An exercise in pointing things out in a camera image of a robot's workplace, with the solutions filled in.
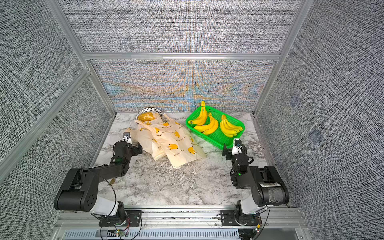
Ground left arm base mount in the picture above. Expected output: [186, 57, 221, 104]
[99, 210, 143, 227]

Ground banana print plastic bag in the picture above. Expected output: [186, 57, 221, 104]
[130, 120, 166, 161]
[136, 114, 206, 169]

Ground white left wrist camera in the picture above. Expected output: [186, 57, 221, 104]
[123, 132, 132, 145]

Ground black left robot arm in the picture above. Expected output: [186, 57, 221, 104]
[54, 140, 142, 227]

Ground green plastic basket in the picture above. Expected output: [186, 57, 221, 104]
[185, 105, 245, 150]

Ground yellow banana bunch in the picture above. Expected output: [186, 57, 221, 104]
[188, 101, 208, 126]
[194, 113, 219, 136]
[220, 115, 243, 138]

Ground patterned bowl with yellow food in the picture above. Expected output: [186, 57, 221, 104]
[136, 107, 163, 122]

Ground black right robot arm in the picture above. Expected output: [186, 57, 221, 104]
[220, 140, 290, 226]

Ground aluminium front rail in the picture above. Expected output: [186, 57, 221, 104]
[50, 206, 311, 240]

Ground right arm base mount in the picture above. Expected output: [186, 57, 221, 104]
[218, 210, 262, 227]

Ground aluminium enclosure frame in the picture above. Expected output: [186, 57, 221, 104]
[0, 0, 315, 184]

